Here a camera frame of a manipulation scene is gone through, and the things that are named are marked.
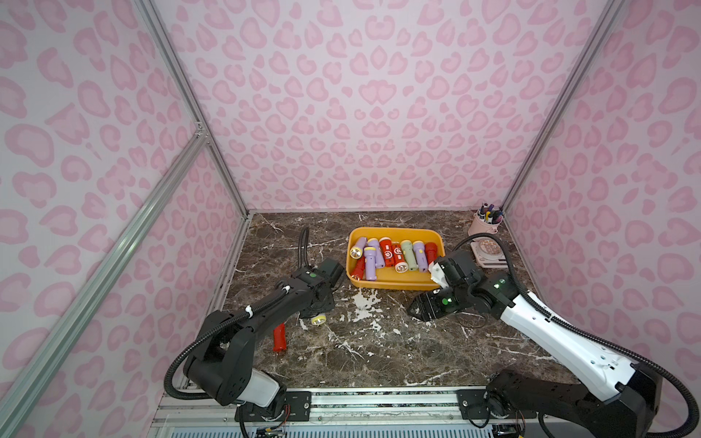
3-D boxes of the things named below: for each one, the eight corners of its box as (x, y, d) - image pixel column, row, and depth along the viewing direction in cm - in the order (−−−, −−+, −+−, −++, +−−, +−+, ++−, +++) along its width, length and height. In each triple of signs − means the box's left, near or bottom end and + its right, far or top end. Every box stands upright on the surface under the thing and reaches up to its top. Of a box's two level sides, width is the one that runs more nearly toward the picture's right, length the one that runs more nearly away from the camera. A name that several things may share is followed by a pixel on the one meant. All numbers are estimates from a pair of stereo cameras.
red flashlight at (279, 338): (274, 352, 84) (272, 349, 82) (275, 328, 89) (273, 325, 87) (286, 350, 85) (284, 347, 83) (286, 326, 90) (284, 323, 88)
